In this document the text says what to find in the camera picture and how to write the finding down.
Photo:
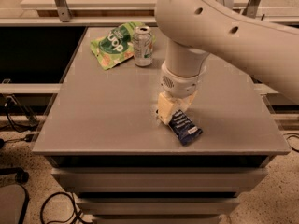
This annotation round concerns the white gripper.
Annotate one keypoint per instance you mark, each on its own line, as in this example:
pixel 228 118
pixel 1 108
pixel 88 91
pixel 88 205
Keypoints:
pixel 181 84

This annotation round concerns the dark blue rxbar wrapper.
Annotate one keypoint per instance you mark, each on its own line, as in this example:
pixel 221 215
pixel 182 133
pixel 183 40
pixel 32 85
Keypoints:
pixel 183 127

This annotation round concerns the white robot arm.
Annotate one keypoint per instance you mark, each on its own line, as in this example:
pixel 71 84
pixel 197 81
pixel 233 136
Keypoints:
pixel 267 51

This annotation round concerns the silver green 7up can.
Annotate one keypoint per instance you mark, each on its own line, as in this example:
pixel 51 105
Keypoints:
pixel 143 46

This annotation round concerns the grey drawer cabinet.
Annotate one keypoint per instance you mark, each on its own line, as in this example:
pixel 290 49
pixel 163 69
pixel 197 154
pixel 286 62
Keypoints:
pixel 105 143

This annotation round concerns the green chip bag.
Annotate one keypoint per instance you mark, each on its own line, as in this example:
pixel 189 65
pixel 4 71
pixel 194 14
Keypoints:
pixel 116 46

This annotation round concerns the dark chair seat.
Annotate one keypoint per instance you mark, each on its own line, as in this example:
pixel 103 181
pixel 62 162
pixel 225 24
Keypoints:
pixel 14 198

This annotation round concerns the right metal shelf bracket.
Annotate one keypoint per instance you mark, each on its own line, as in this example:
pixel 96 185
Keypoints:
pixel 251 8

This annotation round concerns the metal shelf bracket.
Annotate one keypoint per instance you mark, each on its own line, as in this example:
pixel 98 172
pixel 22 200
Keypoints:
pixel 63 10
pixel 251 8

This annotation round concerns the left metal shelf bracket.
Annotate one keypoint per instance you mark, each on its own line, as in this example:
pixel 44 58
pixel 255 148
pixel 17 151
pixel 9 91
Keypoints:
pixel 63 10

